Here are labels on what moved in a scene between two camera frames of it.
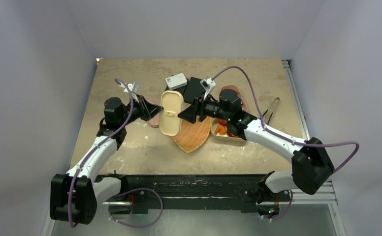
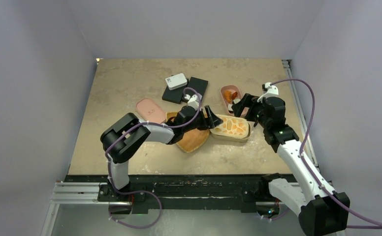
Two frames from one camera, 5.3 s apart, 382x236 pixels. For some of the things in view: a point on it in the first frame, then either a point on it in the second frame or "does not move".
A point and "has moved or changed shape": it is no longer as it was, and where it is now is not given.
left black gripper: [147, 110] to [213, 120]
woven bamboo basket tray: [192, 136] does not move
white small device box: [176, 81] does not move
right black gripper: [197, 108] to [248, 101]
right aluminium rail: [296, 100] does not move
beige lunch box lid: [172, 102] has moved or changed shape
